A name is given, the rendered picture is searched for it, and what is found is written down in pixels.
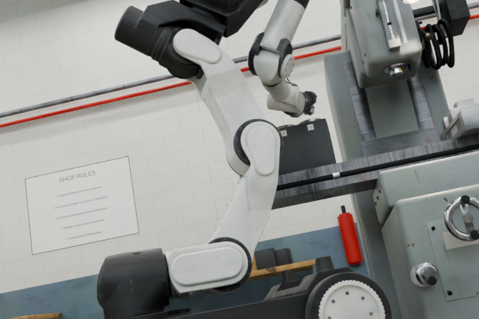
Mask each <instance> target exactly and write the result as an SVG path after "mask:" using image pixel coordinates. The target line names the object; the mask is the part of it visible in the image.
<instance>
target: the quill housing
mask: <svg viewBox="0 0 479 319"><path fill-rule="evenodd" d="M389 2H390V5H391V10H392V13H393V18H394V21H395V25H396V29H397V32H398V37H399V39H400V42H401V48H400V49H399V50H395V51H389V49H388V45H387V42H386V37H385V33H384V30H383V26H382V23H381V17H380V14H379V15H378V17H376V14H375V13H376V10H377V9H378V7H377V3H376V0H350V11H351V16H352V19H353V22H354V28H355V31H356V36H357V40H358V43H359V48H360V52H361V57H362V63H363V65H364V68H365V71H366V74H367V76H368V77H370V78H378V77H381V76H385V75H390V73H385V72H384V71H383V70H384V68H385V67H386V66H389V65H391V64H394V63H406V64H407V66H406V67H405V68H404V69H403V72H404V71H407V70H409V69H408V64H409V63H410V67H411V70H413V69H415V68H416V67H417V66H418V62H419V60H420V57H421V54H422V50H423V49H422V45H421V44H422V41H421V40H420V38H419V35H418V30H417V27H416V22H415V19H414V16H413V12H412V9H411V4H404V3H403V2H402V0H389Z"/></svg>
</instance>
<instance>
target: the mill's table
mask: <svg viewBox="0 0 479 319"><path fill-rule="evenodd" d="M478 151H479V133H478V134H474V135H468V136H465V137H458V138H454V139H451V140H444V141H440V142H434V143H430V144H427V145H421V146H417V147H411V148H407V149H403V150H397V151H393V152H387V153H383V154H379V155H373V156H370V157H363V158H359V159H353V160H349V161H345V162H340V163H336V164H330V165H326V166H322V167H316V168H312V169H306V170H302V171H298V172H292V173H289V174H282V175H279V176H278V183H277V190H276V193H275V196H274V201H273V205H272V209H271V210H273V209H280V208H284V207H288V206H294V205H298V204H304V203H308V202H315V201H319V200H322V199H328V198H332V197H339V196H343V195H347V194H353V193H357V192H363V191H367V190H371V189H375V187H376V183H377V179H378V175H379V173H380V172H382V171H386V170H389V169H395V168H399V167H405V166H409V165H413V164H420V163H424V162H430V161H433V160H440V159H443V158H447V157H454V156H458V155H464V154H468V153H471V152H478Z"/></svg>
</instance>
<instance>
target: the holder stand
mask: <svg viewBox="0 0 479 319"><path fill-rule="evenodd" d="M277 128H278V129H279V131H280V132H281V134H282V137H283V140H284V149H283V152H282V155H281V157H280V158H279V175H282V174H289V173H292V172H298V171H302V170H306V169H312V168H316V167H322V166H326V165H330V164H336V158H335V154H334V148H333V145H332V142H331V136H330V132H329V127H328V124H327V121H326V118H324V119H321V118H312V119H308V120H304V121H302V122H300V123H299V124H298V125H282V126H279V127H277Z"/></svg>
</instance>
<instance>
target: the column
mask: <svg viewBox="0 0 479 319"><path fill-rule="evenodd" d="M324 72H325V79H326V92H327V96H328V99H329V105H330V108H331V114H332V117H333V121H334V127H335V130H336V136H337V140H338V143H339V149H340V153H341V158H342V162H345V161H349V160H356V159H359V158H363V157H364V154H363V151H362V148H361V143H360V142H365V141H369V140H375V139H378V138H382V137H388V136H392V135H398V134H402V133H406V132H412V131H416V130H422V129H426V128H429V127H435V126H437V127H438V130H439V133H440V134H441V135H442V134H443V132H444V131H445V130H444V128H443V123H442V119H443V118H444V117H447V115H446V113H447V112H448V111H449V107H448V103H447V100H446V97H445V93H444V89H443V85H442V82H441V77H440V74H439V72H438V70H435V69H433V68H432V67H430V68H426V67H425V66H424V63H423V59H422V55H421V62H420V65H419V67H418V71H417V74H416V76H414V77H412V78H407V79H403V80H397V81H394V82H390V83H384V84H381V85H375V86H371V87H368V88H360V87H359V85H358V81H357V78H356V73H355V70H354V64H353V61H352V58H351V52H350V50H347V51H342V52H338V53H333V54H329V55H326V56H324ZM374 190H375V189H371V190H367V191H363V192H357V193H353V194H350V197H351V203H352V206H353V209H354V215H355V218H356V224H357V228H358V231H359V237H360V240H361V246H362V249H363V253H364V258H365V262H366V267H367V271H368V275H369V278H370V279H371V280H373V281H374V282H375V283H377V284H378V285H379V286H380V288H381V289H382V290H383V292H384V293H385V294H386V297H387V298H388V301H389V304H390V306H391V313H392V319H402V316H401V311H400V308H399V304H398V299H397V295H396V289H395V286H394V283H393V278H392V274H391V269H390V266H389V262H388V256H387V253H386V248H385V244H384V241H383V236H382V233H381V230H382V228H383V225H384V224H380V223H379V221H378V216H377V213H376V207H375V204H374V198H373V195H374Z"/></svg>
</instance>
